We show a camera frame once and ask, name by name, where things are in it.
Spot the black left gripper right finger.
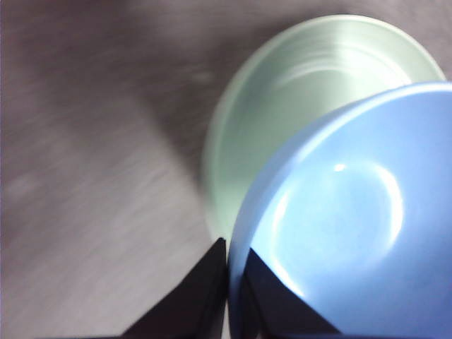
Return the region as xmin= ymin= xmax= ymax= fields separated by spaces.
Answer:
xmin=239 ymin=246 xmax=342 ymax=339

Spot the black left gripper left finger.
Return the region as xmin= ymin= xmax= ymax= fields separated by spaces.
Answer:
xmin=119 ymin=238 xmax=229 ymax=339

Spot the blue ribbed bowl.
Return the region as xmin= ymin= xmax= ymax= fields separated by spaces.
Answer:
xmin=227 ymin=81 xmax=452 ymax=339

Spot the pale green plate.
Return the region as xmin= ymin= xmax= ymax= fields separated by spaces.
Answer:
xmin=203 ymin=13 xmax=448 ymax=248

